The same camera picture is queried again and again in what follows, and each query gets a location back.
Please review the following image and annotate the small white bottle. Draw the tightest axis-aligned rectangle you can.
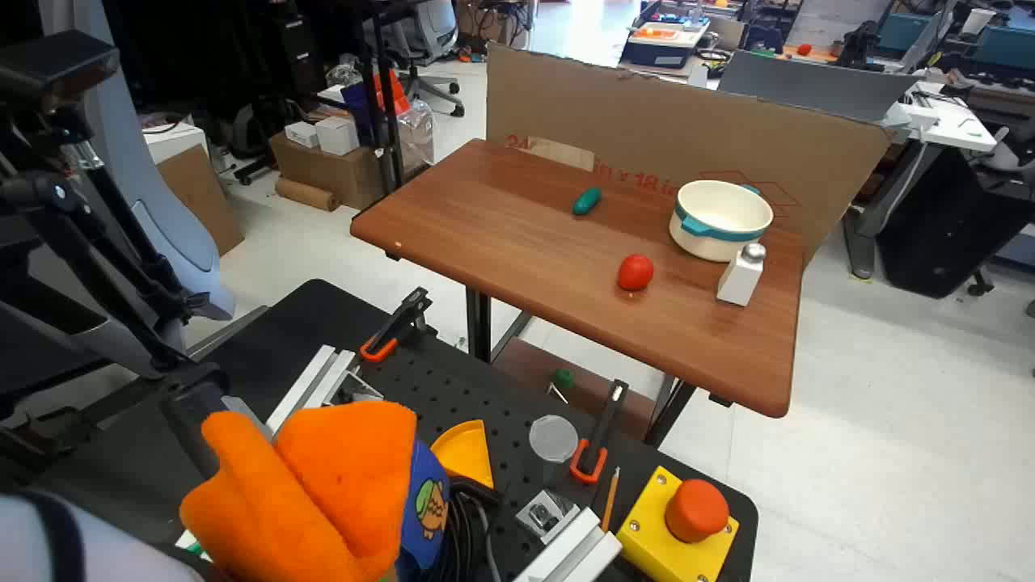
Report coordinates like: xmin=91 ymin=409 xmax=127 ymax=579
xmin=715 ymin=240 xmax=771 ymax=309

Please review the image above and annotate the small green handled tool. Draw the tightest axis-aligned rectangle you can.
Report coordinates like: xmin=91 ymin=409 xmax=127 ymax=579
xmin=546 ymin=367 xmax=583 ymax=409

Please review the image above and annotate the orange plush toy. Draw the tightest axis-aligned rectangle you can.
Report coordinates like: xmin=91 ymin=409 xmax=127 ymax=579
xmin=178 ymin=397 xmax=420 ymax=582

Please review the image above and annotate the brown cardboard box with lid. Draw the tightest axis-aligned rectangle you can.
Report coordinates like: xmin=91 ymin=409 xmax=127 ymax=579
xmin=143 ymin=115 xmax=246 ymax=259

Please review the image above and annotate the black cable bundle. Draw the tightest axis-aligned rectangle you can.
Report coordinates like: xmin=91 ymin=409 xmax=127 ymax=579
xmin=445 ymin=483 xmax=506 ymax=582

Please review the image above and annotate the light blue grey cover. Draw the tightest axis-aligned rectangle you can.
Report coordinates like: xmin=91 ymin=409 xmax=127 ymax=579
xmin=40 ymin=0 xmax=241 ymax=316

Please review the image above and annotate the grey partition panel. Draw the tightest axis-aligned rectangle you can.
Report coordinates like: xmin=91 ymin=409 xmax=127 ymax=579
xmin=719 ymin=50 xmax=919 ymax=127

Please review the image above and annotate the small teal blue object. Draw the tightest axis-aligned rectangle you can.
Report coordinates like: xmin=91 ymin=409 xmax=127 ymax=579
xmin=571 ymin=185 xmax=605 ymax=220

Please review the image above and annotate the black table leg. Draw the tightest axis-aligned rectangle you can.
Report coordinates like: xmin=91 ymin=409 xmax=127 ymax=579
xmin=464 ymin=288 xmax=496 ymax=367
xmin=643 ymin=376 xmax=699 ymax=451

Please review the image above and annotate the black office chair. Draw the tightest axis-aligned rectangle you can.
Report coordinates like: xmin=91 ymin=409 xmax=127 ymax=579
xmin=382 ymin=0 xmax=468 ymax=119

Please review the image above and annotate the black perforated base board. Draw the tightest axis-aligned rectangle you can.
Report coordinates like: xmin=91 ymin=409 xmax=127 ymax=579
xmin=42 ymin=276 xmax=759 ymax=582

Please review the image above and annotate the red round toy fruit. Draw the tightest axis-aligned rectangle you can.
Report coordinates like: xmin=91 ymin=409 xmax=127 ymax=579
xmin=616 ymin=253 xmax=657 ymax=296

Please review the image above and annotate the white office desk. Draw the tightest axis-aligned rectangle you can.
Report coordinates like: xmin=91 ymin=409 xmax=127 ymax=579
xmin=844 ymin=78 xmax=1000 ymax=281

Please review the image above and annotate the grey round disc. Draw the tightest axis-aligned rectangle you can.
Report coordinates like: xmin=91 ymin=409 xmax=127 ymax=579
xmin=528 ymin=410 xmax=583 ymax=467

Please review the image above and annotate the black clamp with orange handle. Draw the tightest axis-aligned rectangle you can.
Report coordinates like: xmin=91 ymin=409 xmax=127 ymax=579
xmin=357 ymin=284 xmax=436 ymax=367
xmin=567 ymin=377 xmax=631 ymax=487

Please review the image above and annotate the small printed marker card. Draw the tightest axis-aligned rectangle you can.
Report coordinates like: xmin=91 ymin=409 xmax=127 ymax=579
xmin=514 ymin=487 xmax=583 ymax=547

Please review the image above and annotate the yellow orange wedge piece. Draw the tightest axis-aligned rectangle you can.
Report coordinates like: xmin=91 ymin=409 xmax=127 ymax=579
xmin=431 ymin=418 xmax=498 ymax=492

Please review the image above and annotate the white fabric with dark strap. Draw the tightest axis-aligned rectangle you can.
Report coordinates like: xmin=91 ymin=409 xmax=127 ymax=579
xmin=0 ymin=492 xmax=207 ymax=582

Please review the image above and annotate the aluminium extrusion rail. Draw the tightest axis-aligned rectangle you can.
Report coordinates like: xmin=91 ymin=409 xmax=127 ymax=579
xmin=514 ymin=503 xmax=627 ymax=582
xmin=267 ymin=343 xmax=361 ymax=437

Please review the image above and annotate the yellow emergency stop box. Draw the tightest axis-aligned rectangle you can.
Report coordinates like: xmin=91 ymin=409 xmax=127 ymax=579
xmin=616 ymin=461 xmax=743 ymax=582

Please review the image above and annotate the brown cardboard backdrop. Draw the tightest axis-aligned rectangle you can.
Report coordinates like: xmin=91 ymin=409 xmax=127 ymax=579
xmin=481 ymin=42 xmax=894 ymax=267

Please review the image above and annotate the wooden pencil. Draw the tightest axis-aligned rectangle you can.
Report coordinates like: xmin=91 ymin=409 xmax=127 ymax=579
xmin=599 ymin=461 xmax=624 ymax=533

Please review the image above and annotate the white bowl with teal band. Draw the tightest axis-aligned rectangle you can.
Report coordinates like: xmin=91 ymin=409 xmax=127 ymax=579
xmin=666 ymin=177 xmax=776 ymax=265

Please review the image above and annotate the black camera tripod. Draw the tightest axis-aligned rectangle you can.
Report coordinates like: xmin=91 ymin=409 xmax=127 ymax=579
xmin=0 ymin=29 xmax=237 ymax=467

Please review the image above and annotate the open cardboard box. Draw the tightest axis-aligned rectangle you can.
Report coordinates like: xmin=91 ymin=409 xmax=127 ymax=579
xmin=268 ymin=100 xmax=436 ymax=211

